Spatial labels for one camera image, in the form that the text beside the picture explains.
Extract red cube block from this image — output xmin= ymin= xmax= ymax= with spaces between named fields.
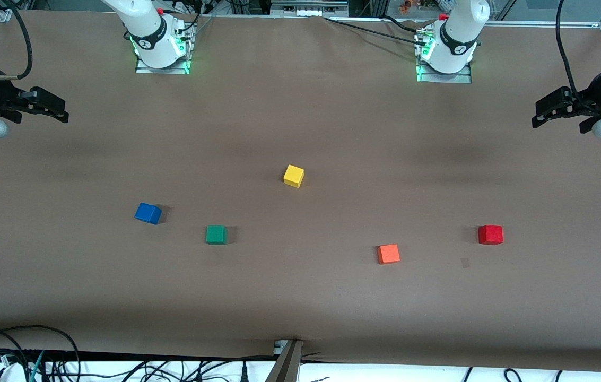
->
xmin=478 ymin=225 xmax=504 ymax=246

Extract teal cable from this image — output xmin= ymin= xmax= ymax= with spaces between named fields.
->
xmin=28 ymin=350 xmax=46 ymax=382

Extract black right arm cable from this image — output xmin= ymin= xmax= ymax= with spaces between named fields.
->
xmin=0 ymin=0 xmax=33 ymax=81

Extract blue cube block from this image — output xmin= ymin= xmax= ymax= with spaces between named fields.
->
xmin=134 ymin=203 xmax=162 ymax=225

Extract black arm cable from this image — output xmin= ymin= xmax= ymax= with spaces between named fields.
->
xmin=0 ymin=0 xmax=33 ymax=81
xmin=555 ymin=0 xmax=600 ymax=113

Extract black looped cable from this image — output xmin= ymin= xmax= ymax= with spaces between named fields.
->
xmin=0 ymin=325 xmax=81 ymax=382

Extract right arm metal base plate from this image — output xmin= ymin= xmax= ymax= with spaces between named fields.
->
xmin=135 ymin=21 xmax=197 ymax=75

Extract orange cube block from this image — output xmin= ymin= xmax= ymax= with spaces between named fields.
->
xmin=377 ymin=244 xmax=401 ymax=265

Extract yellow cube block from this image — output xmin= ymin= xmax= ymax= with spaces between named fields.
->
xmin=283 ymin=164 xmax=304 ymax=188

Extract grey power strip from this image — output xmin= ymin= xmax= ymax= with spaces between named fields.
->
xmin=271 ymin=0 xmax=350 ymax=18

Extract black base power cable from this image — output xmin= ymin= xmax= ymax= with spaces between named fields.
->
xmin=324 ymin=15 xmax=429 ymax=46

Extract aluminium camera post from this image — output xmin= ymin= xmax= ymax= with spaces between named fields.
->
xmin=265 ymin=340 xmax=304 ymax=382

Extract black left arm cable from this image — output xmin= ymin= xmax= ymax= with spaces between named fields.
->
xmin=555 ymin=0 xmax=600 ymax=113

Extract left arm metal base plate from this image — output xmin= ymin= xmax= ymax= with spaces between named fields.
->
xmin=415 ymin=27 xmax=473 ymax=84

